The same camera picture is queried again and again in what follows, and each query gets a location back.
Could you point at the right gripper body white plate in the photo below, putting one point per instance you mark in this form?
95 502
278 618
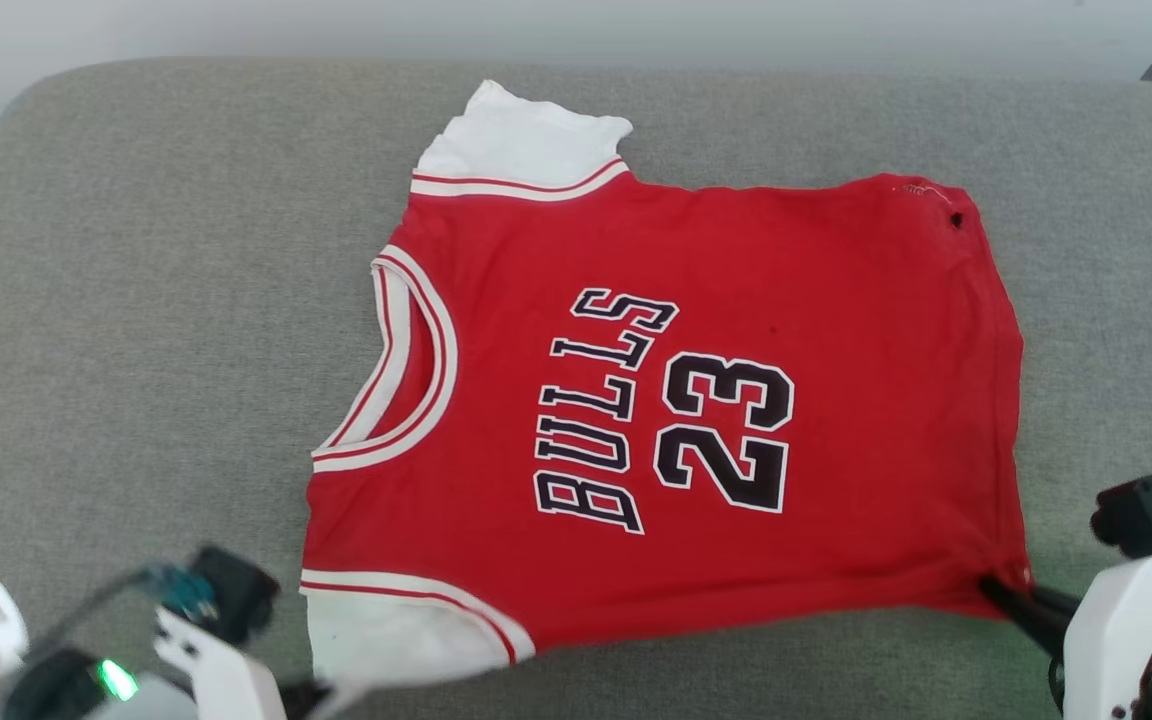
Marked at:
1106 640

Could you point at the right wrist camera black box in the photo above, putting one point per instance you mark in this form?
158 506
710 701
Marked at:
1136 515

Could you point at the red white basketball jersey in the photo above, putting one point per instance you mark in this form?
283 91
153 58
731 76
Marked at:
786 300

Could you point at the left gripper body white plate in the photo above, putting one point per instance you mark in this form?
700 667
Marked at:
226 680

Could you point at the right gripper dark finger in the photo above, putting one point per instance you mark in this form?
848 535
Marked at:
1031 618
1061 602

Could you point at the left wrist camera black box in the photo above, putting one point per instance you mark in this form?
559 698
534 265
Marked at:
236 595

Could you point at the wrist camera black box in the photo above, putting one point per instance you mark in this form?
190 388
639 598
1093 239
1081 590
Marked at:
236 595
1136 515

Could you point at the grey fabric sofa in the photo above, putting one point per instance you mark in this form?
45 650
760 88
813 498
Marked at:
136 350

